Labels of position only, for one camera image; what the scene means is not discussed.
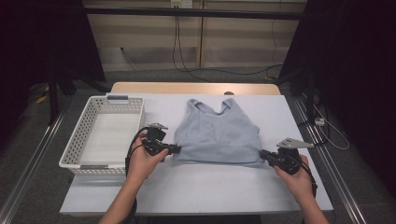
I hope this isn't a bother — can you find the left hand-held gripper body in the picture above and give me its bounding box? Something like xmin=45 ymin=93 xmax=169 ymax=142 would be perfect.
xmin=141 ymin=122 xmax=171 ymax=157

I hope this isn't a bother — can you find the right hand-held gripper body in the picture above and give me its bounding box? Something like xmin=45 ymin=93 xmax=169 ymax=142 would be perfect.
xmin=273 ymin=137 xmax=315 ymax=175

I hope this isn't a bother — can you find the light blue tank top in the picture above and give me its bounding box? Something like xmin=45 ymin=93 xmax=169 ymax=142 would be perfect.
xmin=173 ymin=97 xmax=265 ymax=167

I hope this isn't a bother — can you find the white perforated plastic basket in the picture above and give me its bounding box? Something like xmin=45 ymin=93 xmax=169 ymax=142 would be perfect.
xmin=58 ymin=95 xmax=147 ymax=178

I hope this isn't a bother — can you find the person's left hand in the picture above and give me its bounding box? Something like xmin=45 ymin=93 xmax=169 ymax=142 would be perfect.
xmin=125 ymin=132 xmax=170 ymax=185

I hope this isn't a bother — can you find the person's right hand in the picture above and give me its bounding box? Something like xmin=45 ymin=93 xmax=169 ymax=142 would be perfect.
xmin=274 ymin=155 xmax=317 ymax=204

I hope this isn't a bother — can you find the white table mat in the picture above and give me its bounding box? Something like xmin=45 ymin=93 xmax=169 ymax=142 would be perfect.
xmin=59 ymin=92 xmax=334 ymax=217

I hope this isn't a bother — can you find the black metal stand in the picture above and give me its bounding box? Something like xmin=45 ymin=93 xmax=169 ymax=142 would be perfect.
xmin=46 ymin=66 xmax=110 ymax=126
xmin=276 ymin=68 xmax=316 ymax=123

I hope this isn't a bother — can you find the thin dark rod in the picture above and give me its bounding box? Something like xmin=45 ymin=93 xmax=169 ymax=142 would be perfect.
xmin=120 ymin=47 xmax=137 ymax=71

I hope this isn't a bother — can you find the black curtain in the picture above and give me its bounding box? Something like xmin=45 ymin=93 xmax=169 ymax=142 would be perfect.
xmin=278 ymin=0 xmax=396 ymax=199
xmin=0 ymin=0 xmax=106 ymax=147

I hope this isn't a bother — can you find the black horizontal bar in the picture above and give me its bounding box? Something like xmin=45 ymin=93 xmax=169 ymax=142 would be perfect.
xmin=83 ymin=7 xmax=307 ymax=21

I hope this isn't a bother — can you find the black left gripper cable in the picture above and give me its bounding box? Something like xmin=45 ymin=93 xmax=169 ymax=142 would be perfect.
xmin=124 ymin=126 xmax=151 ymax=224

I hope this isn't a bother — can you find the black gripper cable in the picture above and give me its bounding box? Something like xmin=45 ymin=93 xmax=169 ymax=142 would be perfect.
xmin=292 ymin=155 xmax=318 ymax=199
xmin=124 ymin=126 xmax=151 ymax=224

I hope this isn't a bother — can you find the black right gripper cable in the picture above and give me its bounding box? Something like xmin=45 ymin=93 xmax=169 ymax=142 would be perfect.
xmin=292 ymin=155 xmax=318 ymax=199

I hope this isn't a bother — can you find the aluminium floor rail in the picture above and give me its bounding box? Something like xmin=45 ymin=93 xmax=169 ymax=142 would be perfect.
xmin=292 ymin=96 xmax=369 ymax=224
xmin=0 ymin=106 xmax=71 ymax=224

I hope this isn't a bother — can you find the white floor cable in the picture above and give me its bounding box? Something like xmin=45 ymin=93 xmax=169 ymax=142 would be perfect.
xmin=312 ymin=104 xmax=350 ymax=151

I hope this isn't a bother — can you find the thin black wall cable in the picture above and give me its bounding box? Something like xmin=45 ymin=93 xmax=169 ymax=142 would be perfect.
xmin=270 ymin=18 xmax=278 ymax=78

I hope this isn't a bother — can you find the white wall socket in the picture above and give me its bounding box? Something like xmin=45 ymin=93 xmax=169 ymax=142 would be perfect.
xmin=170 ymin=0 xmax=194 ymax=9

